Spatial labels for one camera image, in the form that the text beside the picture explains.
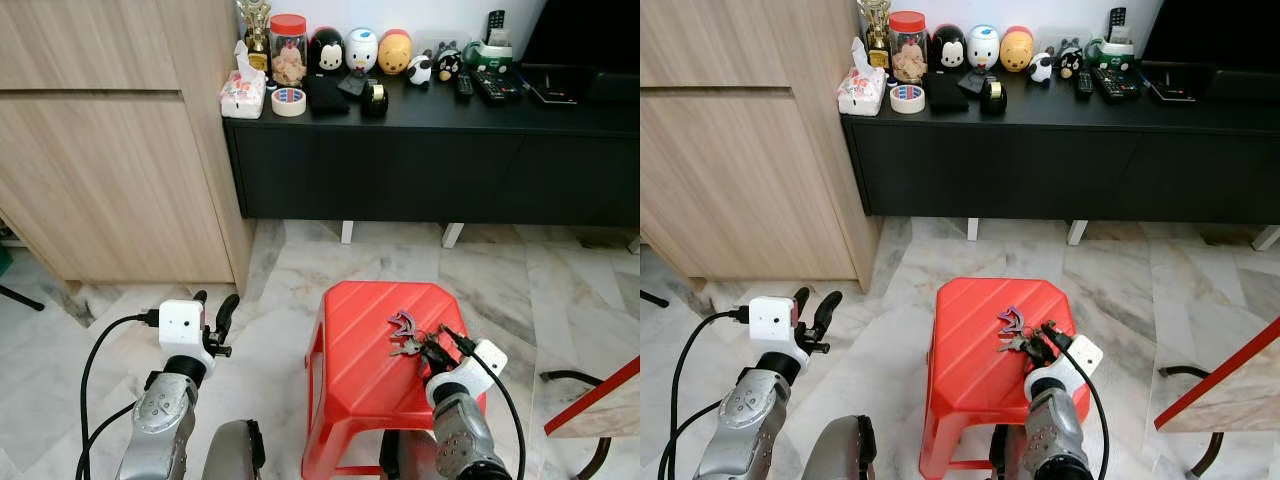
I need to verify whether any large black remote control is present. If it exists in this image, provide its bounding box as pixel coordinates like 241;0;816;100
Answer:
1092;64;1144;102
471;67;527;107

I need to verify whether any white tape roll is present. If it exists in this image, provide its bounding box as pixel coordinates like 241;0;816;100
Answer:
270;86;309;119
888;83;928;115

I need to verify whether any white duck toy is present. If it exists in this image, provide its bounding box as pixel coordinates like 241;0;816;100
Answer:
344;27;380;76
965;24;1002;72

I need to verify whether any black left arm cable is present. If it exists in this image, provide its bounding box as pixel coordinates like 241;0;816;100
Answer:
657;307;752;480
76;311;162;480

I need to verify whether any glass jar with red lid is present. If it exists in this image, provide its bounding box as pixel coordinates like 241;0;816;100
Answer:
267;13;310;90
887;10;930;87

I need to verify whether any black metal table frame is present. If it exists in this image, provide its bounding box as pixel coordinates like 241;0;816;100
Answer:
1157;364;1227;480
539;369;612;480

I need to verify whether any yellow bear toy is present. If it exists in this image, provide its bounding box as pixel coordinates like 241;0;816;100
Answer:
376;27;414;77
998;25;1037;74

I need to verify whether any key bunch with antler charm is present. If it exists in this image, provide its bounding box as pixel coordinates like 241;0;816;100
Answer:
387;309;447;362
994;304;1051;357

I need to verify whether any marble board with red edge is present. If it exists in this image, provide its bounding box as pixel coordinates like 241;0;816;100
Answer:
544;355;641;439
1154;317;1280;434

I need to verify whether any gold trophy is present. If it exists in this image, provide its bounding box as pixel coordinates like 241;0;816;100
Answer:
237;0;274;74
857;0;894;72

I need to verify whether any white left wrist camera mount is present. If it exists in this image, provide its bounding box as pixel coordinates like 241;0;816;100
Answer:
747;295;810;362
157;297;217;362

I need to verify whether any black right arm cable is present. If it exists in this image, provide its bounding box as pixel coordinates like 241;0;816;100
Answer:
1060;340;1112;480
462;345;529;480

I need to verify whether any black pouch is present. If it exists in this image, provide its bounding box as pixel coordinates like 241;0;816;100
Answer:
921;69;972;114
304;71;352;117

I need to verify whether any black television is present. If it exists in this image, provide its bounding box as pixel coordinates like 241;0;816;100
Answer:
519;0;641;72
1141;0;1280;70

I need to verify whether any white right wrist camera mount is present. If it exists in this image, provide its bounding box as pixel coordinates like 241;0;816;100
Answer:
1022;334;1105;404
424;337;510;410

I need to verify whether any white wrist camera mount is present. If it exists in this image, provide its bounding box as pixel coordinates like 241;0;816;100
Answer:
157;297;217;362
747;295;810;362
424;337;510;410
1022;334;1105;404

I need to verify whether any silver robot leg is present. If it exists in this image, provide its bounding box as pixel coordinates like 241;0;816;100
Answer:
799;414;882;480
202;419;267;480

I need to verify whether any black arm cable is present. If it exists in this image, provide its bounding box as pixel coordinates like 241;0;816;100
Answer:
76;311;162;480
462;345;529;480
1060;340;1112;480
657;307;752;480

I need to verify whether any light wooden cabinet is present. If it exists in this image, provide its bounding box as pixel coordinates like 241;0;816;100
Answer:
0;0;257;297
640;0;887;292

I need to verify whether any black mouse toy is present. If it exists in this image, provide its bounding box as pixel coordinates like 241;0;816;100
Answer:
307;26;347;77
927;23;967;74

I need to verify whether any white pink tissue box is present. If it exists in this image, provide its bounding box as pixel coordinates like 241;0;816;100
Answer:
837;37;889;118
219;39;269;122

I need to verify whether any black tv console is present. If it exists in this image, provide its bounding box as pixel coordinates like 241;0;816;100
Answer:
841;66;1280;252
221;68;641;250

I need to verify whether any small black plush toy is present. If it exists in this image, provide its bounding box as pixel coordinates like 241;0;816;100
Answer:
1054;39;1090;80
432;41;467;82

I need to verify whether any red plastic stool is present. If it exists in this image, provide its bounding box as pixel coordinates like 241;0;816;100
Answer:
300;280;492;480
919;276;1094;480

